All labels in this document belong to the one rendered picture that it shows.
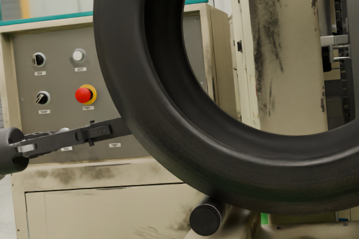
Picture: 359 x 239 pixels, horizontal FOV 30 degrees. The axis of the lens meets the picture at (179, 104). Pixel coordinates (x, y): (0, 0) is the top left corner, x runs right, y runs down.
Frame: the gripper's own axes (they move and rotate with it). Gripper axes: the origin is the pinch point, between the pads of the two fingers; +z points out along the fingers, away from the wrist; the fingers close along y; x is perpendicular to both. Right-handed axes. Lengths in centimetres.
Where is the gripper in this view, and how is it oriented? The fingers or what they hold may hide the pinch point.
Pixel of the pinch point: (113, 128)
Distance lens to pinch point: 107.4
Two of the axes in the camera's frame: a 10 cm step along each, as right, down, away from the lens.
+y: 2.0, -0.6, 9.8
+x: 2.2, 9.8, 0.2
